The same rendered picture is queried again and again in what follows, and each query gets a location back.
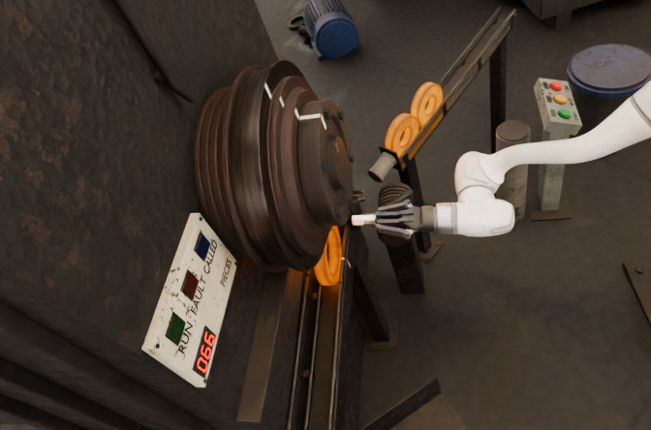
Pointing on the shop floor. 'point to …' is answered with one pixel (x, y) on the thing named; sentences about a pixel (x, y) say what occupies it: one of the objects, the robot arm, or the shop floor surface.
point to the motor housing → (408, 257)
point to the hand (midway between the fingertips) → (363, 220)
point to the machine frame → (129, 195)
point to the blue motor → (329, 26)
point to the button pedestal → (550, 207)
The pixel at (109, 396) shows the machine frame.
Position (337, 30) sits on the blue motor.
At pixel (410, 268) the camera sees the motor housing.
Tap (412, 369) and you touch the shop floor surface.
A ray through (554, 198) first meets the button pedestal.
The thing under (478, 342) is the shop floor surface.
